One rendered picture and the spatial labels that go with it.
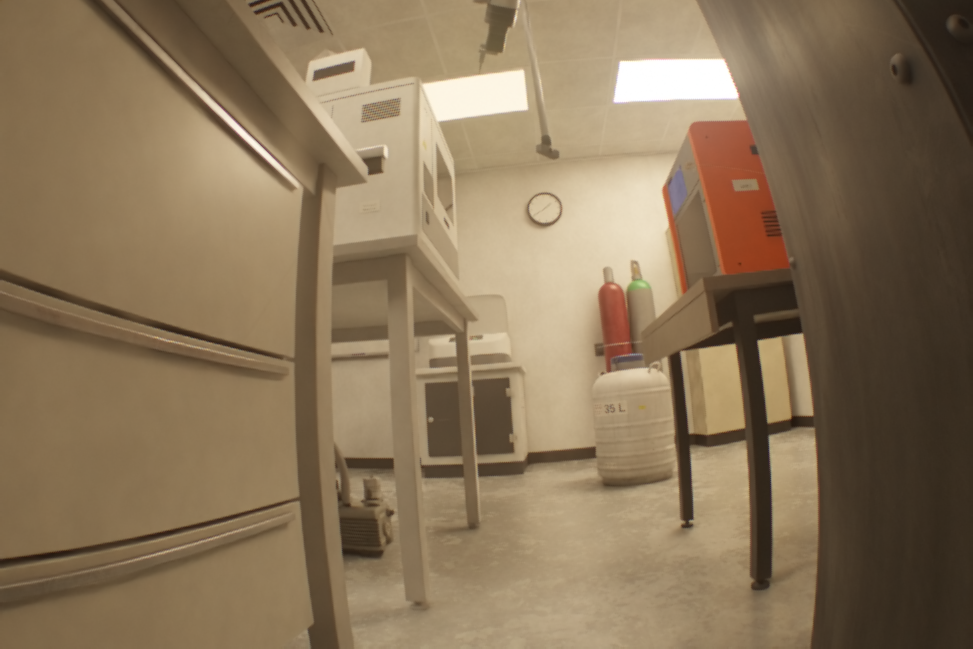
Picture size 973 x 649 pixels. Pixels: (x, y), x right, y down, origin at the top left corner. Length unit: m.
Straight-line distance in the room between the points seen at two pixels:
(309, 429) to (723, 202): 0.99
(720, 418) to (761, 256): 2.87
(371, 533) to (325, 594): 0.91
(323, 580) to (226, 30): 0.70
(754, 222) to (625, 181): 3.51
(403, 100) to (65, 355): 1.20
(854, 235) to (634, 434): 2.41
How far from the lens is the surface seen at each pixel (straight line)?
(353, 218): 1.26
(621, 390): 2.58
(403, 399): 1.09
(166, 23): 0.53
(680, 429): 1.66
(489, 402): 3.42
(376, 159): 0.95
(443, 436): 3.48
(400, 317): 1.12
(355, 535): 1.64
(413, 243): 1.11
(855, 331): 0.23
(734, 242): 1.15
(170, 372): 0.45
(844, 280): 0.24
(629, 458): 2.60
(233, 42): 0.57
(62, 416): 0.38
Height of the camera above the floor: 0.48
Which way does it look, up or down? 16 degrees up
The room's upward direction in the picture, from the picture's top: 4 degrees counter-clockwise
